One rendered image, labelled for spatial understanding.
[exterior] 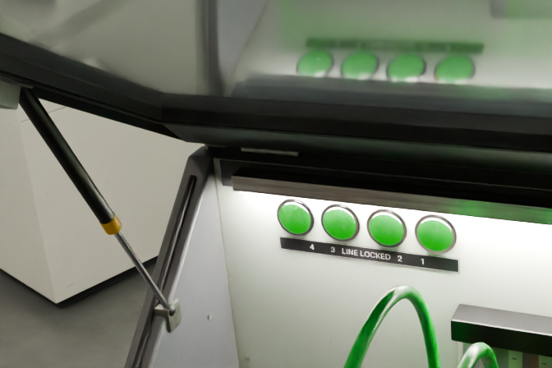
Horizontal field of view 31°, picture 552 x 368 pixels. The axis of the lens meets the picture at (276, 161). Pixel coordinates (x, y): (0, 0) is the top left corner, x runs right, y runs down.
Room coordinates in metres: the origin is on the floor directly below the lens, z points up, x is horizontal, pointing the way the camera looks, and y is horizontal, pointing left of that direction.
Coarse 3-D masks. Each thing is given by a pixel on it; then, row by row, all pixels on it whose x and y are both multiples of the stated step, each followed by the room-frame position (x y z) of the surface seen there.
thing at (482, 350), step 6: (468, 348) 0.79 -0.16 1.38; (474, 348) 0.78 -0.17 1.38; (480, 348) 0.79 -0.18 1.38; (486, 348) 0.80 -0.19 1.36; (468, 354) 0.77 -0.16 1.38; (474, 354) 0.77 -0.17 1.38; (480, 354) 0.78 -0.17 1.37; (486, 354) 0.81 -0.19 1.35; (492, 354) 0.82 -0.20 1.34; (462, 360) 0.76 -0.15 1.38; (468, 360) 0.76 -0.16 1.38; (474, 360) 0.77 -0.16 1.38; (486, 360) 0.82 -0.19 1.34; (492, 360) 0.83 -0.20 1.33; (462, 366) 0.75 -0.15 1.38; (468, 366) 0.75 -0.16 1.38; (486, 366) 0.84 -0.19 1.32; (492, 366) 0.83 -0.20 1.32; (498, 366) 0.85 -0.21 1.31
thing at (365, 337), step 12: (396, 288) 0.83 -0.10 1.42; (408, 288) 0.85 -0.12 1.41; (384, 300) 0.80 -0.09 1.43; (396, 300) 0.82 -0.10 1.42; (408, 300) 0.87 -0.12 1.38; (420, 300) 0.88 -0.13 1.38; (372, 312) 0.79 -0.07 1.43; (384, 312) 0.79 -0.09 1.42; (420, 312) 0.90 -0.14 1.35; (372, 324) 0.77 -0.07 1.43; (432, 324) 0.91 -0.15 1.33; (360, 336) 0.76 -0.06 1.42; (372, 336) 0.76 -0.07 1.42; (432, 336) 0.92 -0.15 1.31; (360, 348) 0.74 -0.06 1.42; (432, 348) 0.92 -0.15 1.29; (348, 360) 0.73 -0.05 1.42; (360, 360) 0.73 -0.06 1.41; (432, 360) 0.93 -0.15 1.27
